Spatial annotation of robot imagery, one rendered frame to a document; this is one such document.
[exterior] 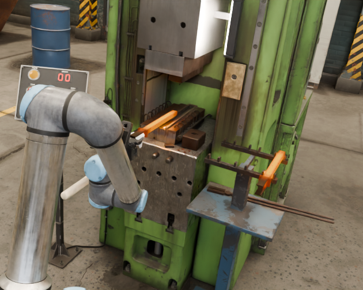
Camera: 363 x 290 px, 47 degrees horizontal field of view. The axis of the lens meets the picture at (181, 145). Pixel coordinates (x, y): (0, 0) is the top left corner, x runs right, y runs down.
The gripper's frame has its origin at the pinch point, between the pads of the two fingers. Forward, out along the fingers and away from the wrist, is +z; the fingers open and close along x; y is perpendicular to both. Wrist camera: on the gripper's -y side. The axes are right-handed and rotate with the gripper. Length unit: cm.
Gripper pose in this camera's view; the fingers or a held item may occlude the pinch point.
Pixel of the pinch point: (140, 132)
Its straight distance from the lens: 185.8
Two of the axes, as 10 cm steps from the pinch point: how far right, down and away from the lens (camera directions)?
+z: 4.0, -3.6, 8.4
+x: 9.1, 2.6, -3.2
